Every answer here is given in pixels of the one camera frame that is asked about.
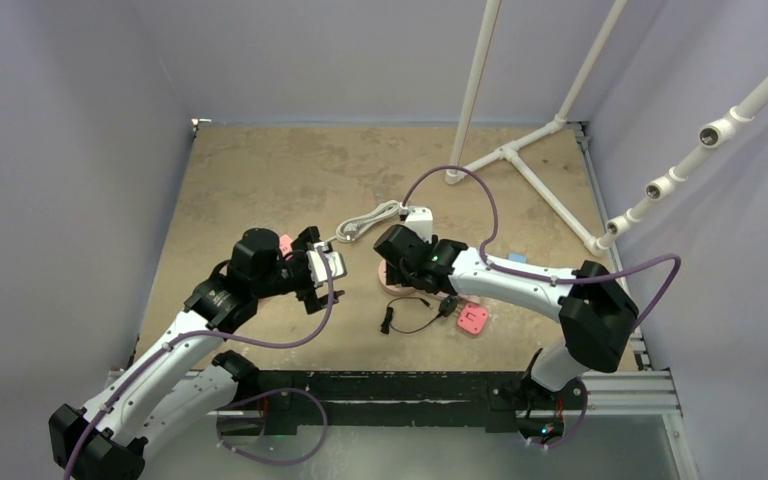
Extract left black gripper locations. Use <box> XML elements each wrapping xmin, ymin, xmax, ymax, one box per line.
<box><xmin>253</xmin><ymin>228</ymin><xmax>342</xmax><ymax>311</ymax></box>

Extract pink cube socket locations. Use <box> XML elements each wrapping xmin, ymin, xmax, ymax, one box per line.
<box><xmin>279</xmin><ymin>234</ymin><xmax>293</xmax><ymax>258</ymax></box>

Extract pink round power socket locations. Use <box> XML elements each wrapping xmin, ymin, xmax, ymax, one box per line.
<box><xmin>378</xmin><ymin>260</ymin><xmax>416</xmax><ymax>297</ymax></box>

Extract black power adapter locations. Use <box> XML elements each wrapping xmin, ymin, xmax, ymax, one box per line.
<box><xmin>437</xmin><ymin>296</ymin><xmax>459</xmax><ymax>318</ymax></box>

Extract white cable of beige socket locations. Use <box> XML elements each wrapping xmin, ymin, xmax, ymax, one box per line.
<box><xmin>335</xmin><ymin>200</ymin><xmax>404</xmax><ymax>244</ymax></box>

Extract black adapter cable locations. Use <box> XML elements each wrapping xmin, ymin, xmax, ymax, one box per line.
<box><xmin>379</xmin><ymin>297</ymin><xmax>445</xmax><ymax>336</ymax></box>

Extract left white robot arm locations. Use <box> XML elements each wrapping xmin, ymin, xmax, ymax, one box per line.
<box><xmin>48</xmin><ymin>227</ymin><xmax>347</xmax><ymax>479</ymax></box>

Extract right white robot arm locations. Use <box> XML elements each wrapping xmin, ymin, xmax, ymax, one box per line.
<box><xmin>373</xmin><ymin>224</ymin><xmax>639</xmax><ymax>407</ymax></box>

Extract pink square plug adapter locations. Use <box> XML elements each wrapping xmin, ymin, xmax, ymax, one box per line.
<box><xmin>456</xmin><ymin>302</ymin><xmax>489</xmax><ymax>335</ymax></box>

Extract white pipe with fittings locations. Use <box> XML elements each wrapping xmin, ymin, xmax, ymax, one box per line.
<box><xmin>598</xmin><ymin>75</ymin><xmax>768</xmax><ymax>246</ymax></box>

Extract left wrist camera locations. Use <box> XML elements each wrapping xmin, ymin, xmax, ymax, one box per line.
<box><xmin>306</xmin><ymin>242</ymin><xmax>348</xmax><ymax>288</ymax></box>

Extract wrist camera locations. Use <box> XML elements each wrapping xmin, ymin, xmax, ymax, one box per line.
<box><xmin>399</xmin><ymin>204</ymin><xmax>433</xmax><ymax>243</ymax></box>
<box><xmin>306</xmin><ymin>242</ymin><xmax>348</xmax><ymax>288</ymax></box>

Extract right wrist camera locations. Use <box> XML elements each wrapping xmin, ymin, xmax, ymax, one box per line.
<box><xmin>399</xmin><ymin>204</ymin><xmax>433</xmax><ymax>243</ymax></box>

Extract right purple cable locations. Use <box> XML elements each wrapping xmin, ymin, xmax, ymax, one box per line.
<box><xmin>400</xmin><ymin>165</ymin><xmax>682</xmax><ymax>339</ymax></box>

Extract white pipe frame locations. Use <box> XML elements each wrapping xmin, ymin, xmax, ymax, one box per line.
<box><xmin>443</xmin><ymin>0</ymin><xmax>627</xmax><ymax>256</ymax></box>

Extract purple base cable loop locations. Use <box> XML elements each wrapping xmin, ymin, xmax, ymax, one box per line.
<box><xmin>216</xmin><ymin>387</ymin><xmax>329</xmax><ymax>467</ymax></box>

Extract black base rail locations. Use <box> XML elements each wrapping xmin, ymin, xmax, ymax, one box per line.
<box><xmin>211</xmin><ymin>350</ymin><xmax>585</xmax><ymax>439</ymax></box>

